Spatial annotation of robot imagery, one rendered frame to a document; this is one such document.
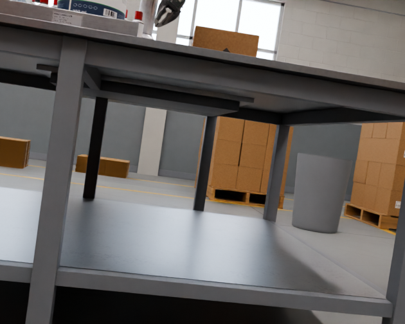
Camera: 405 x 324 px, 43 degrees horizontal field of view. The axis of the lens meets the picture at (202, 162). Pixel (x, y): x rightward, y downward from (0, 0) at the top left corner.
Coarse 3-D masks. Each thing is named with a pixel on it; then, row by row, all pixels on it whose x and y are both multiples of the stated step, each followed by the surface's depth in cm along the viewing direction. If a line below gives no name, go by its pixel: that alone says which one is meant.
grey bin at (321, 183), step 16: (304, 160) 417; (320, 160) 408; (336, 160) 407; (304, 176) 417; (320, 176) 409; (336, 176) 409; (304, 192) 416; (320, 192) 410; (336, 192) 411; (304, 208) 416; (320, 208) 411; (336, 208) 414; (304, 224) 416; (320, 224) 412; (336, 224) 419
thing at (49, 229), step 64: (64, 64) 126; (128, 64) 129; (192, 64) 131; (64, 128) 127; (0, 192) 242; (64, 192) 128; (0, 256) 134; (64, 256) 143; (128, 256) 153; (192, 256) 165; (256, 256) 180; (320, 256) 196; (384, 320) 147
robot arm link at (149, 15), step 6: (144, 0) 249; (150, 0) 248; (156, 0) 250; (144, 6) 249; (150, 6) 249; (156, 6) 252; (144, 12) 250; (150, 12) 250; (144, 18) 250; (150, 18) 251; (144, 24) 251; (150, 24) 252; (144, 30) 251; (150, 30) 253; (144, 36) 251; (150, 36) 254
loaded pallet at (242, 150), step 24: (240, 120) 540; (216, 144) 538; (240, 144) 542; (264, 144) 546; (288, 144) 550; (216, 168) 539; (240, 168) 543; (264, 168) 547; (216, 192) 620; (240, 192) 566; (264, 192) 549
